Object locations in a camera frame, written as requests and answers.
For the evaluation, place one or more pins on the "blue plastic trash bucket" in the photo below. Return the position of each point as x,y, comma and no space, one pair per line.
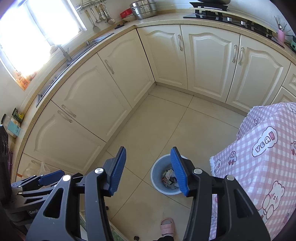
168,175

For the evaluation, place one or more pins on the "pink checkered tablecloth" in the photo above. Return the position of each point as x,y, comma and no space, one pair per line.
262,160

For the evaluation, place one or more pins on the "pink utensil cup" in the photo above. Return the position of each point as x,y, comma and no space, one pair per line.
281,36

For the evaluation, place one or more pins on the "green electric grill appliance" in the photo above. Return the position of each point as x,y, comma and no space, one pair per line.
293,43

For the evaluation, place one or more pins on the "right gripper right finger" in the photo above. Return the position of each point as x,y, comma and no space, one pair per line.
237,217

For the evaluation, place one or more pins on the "red bowl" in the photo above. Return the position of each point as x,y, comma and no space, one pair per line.
127,15

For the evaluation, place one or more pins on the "stainless steel sink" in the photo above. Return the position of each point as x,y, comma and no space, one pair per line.
74,59

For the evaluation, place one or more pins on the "pink slipper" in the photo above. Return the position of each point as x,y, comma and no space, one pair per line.
167,227

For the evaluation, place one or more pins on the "chrome kitchen faucet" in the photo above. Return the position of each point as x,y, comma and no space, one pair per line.
66,55

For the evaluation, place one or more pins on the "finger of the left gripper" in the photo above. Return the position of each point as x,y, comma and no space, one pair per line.
51,178
28,191

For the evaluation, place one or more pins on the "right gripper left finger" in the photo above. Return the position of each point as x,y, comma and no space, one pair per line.
59,218

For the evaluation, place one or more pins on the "window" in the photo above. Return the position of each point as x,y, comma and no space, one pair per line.
29,31

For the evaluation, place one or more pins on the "hanging utensil rack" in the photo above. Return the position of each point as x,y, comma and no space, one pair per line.
96,12

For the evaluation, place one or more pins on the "stainless steel stockpot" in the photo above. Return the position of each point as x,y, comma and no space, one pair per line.
144,9

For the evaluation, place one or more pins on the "black gas stove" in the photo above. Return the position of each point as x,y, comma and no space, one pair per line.
221,13

